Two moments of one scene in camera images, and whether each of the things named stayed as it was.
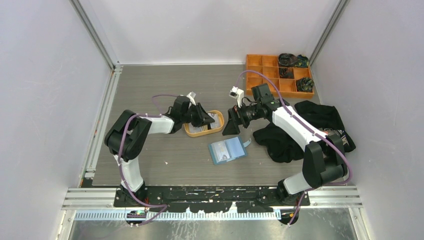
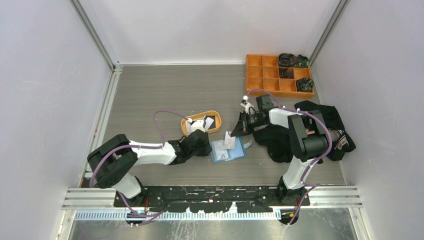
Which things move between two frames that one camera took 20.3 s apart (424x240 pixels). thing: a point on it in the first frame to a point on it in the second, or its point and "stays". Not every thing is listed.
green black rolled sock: (305, 84) stays
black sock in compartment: (284, 73) stays
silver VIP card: (215, 117) to (229, 142)
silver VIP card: (220, 151) stays
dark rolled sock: (287, 59) stays
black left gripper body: (191, 116) to (202, 151)
